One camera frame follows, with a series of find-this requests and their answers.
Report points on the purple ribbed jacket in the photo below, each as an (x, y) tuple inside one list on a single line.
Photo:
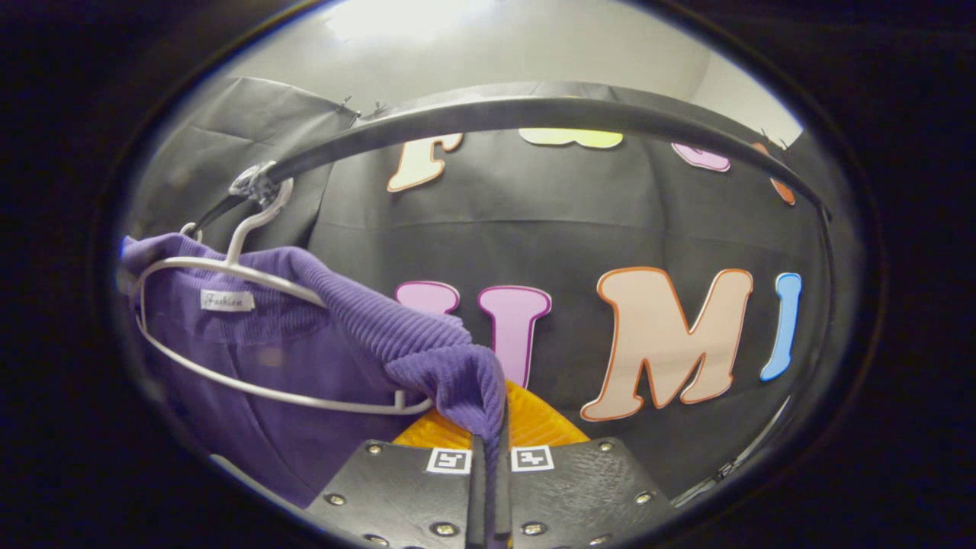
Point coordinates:
[(343, 305)]

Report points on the clear plastic hanger tie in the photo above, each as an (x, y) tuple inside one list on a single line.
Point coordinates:
[(255, 181)]

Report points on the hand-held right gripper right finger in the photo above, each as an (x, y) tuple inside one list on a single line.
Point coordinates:
[(579, 488)]

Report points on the ceiling light panel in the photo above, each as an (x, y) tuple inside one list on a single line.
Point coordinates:
[(404, 19)]

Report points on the small black cloth clip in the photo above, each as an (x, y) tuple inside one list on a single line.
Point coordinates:
[(347, 103), (378, 109)]

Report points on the black backdrop cloth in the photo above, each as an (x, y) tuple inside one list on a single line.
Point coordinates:
[(572, 206)]

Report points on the black clothes rack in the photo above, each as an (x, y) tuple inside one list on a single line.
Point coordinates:
[(534, 113)]

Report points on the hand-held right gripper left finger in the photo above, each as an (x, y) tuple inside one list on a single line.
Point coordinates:
[(396, 488)]

